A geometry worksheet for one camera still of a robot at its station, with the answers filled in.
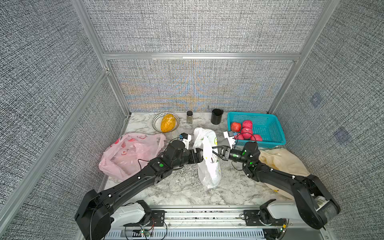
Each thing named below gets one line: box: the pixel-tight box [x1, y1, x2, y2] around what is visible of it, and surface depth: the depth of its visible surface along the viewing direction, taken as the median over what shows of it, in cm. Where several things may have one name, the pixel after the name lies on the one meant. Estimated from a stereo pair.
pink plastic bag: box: [99, 133, 166, 181], surface depth 94 cm
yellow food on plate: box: [161, 114, 177, 133], surface depth 108 cm
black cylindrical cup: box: [210, 108, 224, 125], surface depth 112 cm
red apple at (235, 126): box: [231, 122, 241, 132], surface depth 105 cm
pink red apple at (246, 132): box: [241, 127, 253, 140], surface depth 102 cm
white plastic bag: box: [192, 128, 222, 189], surface depth 71 cm
